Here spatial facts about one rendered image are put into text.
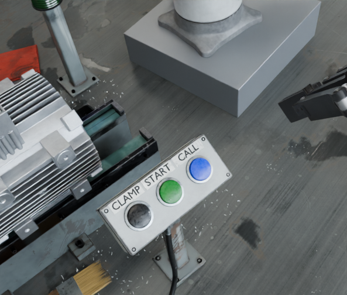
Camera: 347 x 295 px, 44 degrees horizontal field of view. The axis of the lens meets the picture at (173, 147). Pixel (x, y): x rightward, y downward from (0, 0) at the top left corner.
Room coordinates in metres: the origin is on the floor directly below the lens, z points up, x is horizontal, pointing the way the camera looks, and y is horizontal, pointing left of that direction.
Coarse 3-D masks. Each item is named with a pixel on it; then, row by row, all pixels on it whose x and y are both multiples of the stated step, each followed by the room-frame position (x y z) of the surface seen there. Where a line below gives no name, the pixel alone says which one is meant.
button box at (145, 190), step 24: (192, 144) 0.34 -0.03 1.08; (168, 168) 0.31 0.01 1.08; (216, 168) 0.32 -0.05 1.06; (120, 192) 0.30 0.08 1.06; (144, 192) 0.29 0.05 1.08; (192, 192) 0.29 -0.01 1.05; (120, 216) 0.26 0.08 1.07; (168, 216) 0.26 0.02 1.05; (120, 240) 0.24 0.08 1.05; (144, 240) 0.24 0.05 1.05
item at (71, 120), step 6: (30, 72) 0.53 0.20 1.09; (24, 78) 0.52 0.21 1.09; (66, 114) 0.43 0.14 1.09; (72, 114) 0.43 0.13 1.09; (66, 120) 0.42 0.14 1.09; (72, 120) 0.42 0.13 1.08; (78, 120) 0.42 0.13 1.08; (66, 126) 0.42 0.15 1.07; (72, 126) 0.41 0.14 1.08; (78, 126) 0.41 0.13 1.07; (90, 174) 0.41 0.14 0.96; (96, 174) 0.41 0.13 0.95; (0, 240) 0.32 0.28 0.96
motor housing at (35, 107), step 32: (0, 96) 0.48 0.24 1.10; (32, 96) 0.46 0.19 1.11; (32, 128) 0.42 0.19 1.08; (64, 128) 0.42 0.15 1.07; (0, 160) 0.38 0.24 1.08; (32, 160) 0.38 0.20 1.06; (96, 160) 0.40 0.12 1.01; (32, 192) 0.34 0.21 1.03; (64, 192) 0.37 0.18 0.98; (0, 224) 0.31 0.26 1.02
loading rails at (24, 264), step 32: (96, 128) 0.54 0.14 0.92; (128, 128) 0.57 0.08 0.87; (128, 160) 0.45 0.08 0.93; (160, 160) 0.48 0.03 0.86; (96, 192) 0.41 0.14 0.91; (64, 224) 0.37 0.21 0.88; (96, 224) 0.40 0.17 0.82; (0, 256) 0.31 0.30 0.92; (32, 256) 0.33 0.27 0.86; (0, 288) 0.29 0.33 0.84
